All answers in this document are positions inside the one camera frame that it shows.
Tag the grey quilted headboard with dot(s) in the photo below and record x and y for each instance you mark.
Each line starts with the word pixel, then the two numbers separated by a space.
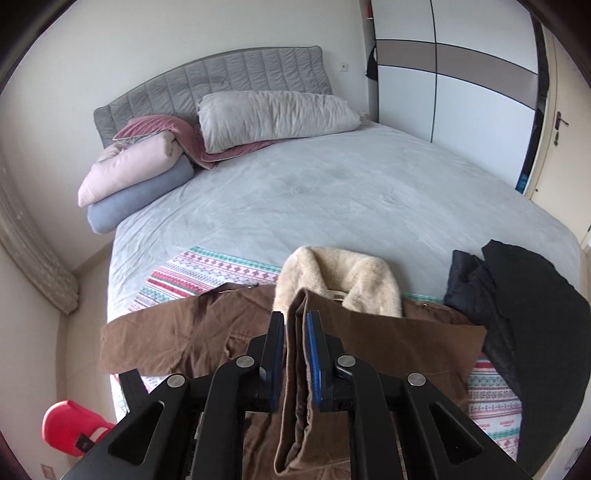
pixel 221 78

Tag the dark hanging garment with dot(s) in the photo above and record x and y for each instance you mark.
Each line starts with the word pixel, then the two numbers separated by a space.
pixel 372 62

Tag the folded pink duvet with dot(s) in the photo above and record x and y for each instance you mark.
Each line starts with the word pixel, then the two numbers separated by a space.
pixel 129 168

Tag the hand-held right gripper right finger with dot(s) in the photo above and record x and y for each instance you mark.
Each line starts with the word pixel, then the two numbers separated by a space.
pixel 314 364

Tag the beige curtain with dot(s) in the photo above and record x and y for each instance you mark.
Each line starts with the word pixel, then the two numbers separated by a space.
pixel 27 240

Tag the red plastic stool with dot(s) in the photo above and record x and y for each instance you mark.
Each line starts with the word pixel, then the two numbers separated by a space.
pixel 74 427

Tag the patterned striped blanket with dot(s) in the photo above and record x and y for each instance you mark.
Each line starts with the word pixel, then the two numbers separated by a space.
pixel 194 277

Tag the white and taupe wardrobe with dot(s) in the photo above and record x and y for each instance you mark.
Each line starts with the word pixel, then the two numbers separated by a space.
pixel 452 69

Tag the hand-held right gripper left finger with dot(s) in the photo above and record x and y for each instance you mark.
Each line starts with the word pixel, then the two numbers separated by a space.
pixel 278 364

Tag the brown coat with fur collar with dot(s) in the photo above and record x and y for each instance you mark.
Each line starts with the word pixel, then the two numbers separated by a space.
pixel 378 337

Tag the pink velvet cushion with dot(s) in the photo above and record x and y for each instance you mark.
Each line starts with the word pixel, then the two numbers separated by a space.
pixel 157 127

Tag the folded blue-grey blanket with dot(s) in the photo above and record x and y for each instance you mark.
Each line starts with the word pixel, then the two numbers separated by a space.
pixel 134 196

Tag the white pillow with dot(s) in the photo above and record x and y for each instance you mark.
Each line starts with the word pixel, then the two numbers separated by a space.
pixel 277 117

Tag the grey bed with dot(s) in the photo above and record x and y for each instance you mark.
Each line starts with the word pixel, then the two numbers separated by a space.
pixel 332 189

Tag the cream door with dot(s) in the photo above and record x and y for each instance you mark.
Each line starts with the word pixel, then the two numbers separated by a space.
pixel 561 134

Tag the black jacket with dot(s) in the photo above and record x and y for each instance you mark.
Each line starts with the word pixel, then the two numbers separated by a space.
pixel 517 314

